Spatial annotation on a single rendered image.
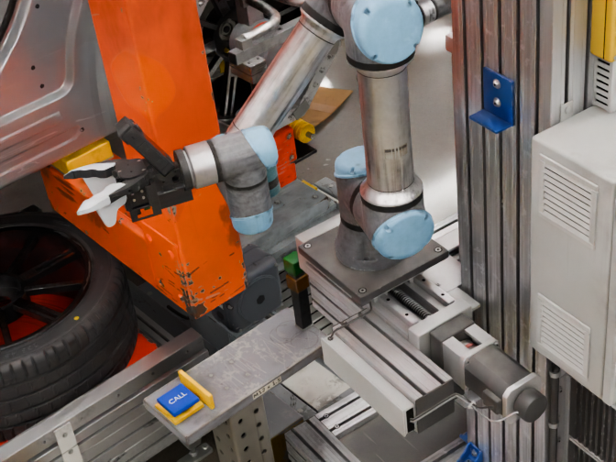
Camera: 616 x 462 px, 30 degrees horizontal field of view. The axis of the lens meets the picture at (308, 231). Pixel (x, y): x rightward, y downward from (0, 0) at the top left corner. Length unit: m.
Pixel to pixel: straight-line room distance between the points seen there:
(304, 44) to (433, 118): 2.31
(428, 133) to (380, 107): 2.25
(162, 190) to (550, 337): 0.75
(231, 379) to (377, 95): 0.93
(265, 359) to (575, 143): 1.07
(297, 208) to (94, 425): 1.06
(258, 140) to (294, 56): 0.18
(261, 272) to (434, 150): 1.27
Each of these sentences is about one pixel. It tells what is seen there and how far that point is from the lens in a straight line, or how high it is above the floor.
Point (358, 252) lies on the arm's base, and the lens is 2.28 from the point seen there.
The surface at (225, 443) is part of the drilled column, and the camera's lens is 2.77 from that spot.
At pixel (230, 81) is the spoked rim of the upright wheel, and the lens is 3.20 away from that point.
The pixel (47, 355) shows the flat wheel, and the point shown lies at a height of 0.49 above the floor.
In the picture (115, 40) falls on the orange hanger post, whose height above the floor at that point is 1.23.
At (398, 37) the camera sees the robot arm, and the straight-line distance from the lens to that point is 1.89.
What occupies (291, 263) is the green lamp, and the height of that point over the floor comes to 0.66.
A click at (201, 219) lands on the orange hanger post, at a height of 0.78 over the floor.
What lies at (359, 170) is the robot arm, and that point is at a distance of 2.18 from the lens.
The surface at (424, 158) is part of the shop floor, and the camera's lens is 4.08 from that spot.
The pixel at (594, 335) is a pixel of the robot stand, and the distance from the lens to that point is 2.03.
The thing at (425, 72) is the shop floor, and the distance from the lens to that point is 4.60.
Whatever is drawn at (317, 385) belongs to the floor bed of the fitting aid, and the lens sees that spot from 3.13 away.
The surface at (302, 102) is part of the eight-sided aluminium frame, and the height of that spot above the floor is 0.63.
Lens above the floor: 2.27
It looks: 37 degrees down
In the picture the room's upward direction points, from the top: 8 degrees counter-clockwise
